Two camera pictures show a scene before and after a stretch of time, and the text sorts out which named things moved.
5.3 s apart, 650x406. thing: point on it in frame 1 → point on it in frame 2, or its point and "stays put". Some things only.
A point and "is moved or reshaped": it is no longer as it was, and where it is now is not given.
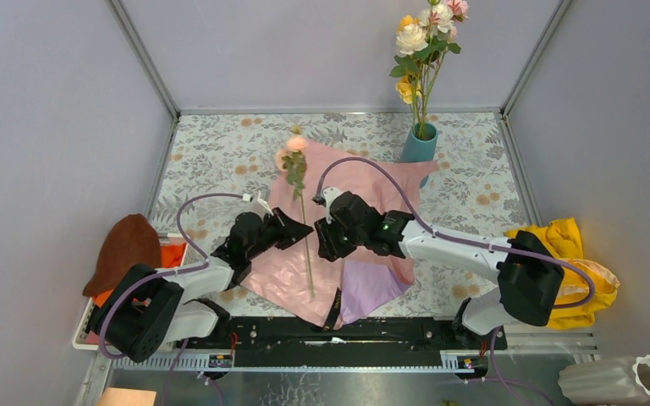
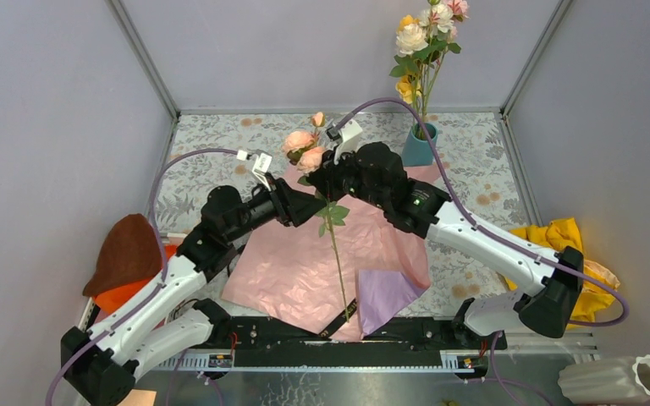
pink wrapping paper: (297, 277) is moved or reshaped
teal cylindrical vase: (421, 150) stays put
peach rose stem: (292, 156) is moved or reshaped
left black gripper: (289, 230) → (303, 206)
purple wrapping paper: (366, 288) → (383, 293)
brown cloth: (131, 241) stays put
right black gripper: (328, 249) → (325, 178)
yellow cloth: (561, 237) stays put
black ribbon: (333, 313) is moved or reshaped
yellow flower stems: (408, 89) stays put
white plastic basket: (165, 238) stays put
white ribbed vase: (616, 380) stays put
